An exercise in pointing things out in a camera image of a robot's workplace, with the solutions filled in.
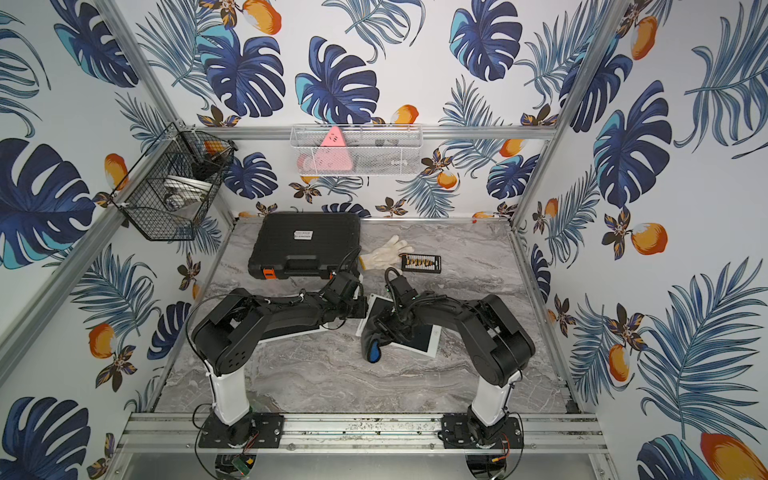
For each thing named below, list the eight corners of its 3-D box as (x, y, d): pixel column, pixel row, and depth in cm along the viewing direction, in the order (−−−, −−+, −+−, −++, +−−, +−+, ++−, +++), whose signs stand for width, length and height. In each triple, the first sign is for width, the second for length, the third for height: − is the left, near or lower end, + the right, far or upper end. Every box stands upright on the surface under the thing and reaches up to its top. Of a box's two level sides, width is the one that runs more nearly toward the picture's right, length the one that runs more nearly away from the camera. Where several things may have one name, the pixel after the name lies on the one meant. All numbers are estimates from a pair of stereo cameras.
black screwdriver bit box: (400, 273, 108) (400, 269, 106) (399, 257, 112) (399, 253, 110) (441, 273, 108) (442, 269, 106) (438, 257, 112) (439, 253, 110)
